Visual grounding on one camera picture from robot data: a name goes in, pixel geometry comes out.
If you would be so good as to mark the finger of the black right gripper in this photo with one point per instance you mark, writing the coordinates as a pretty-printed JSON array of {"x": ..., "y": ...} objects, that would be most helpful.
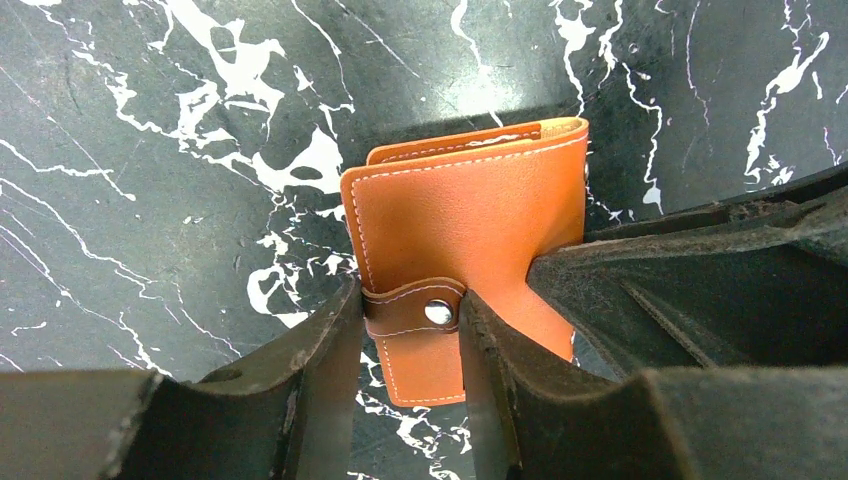
[{"x": 758, "y": 279}]

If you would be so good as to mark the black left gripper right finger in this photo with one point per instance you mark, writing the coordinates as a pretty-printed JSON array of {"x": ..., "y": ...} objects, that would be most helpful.
[{"x": 533, "y": 415}]

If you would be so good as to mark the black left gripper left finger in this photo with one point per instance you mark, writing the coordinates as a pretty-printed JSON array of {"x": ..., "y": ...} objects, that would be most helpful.
[{"x": 284, "y": 411}]

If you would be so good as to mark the orange leather card holder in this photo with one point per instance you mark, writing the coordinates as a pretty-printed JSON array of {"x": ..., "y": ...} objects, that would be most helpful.
[{"x": 431, "y": 220}]

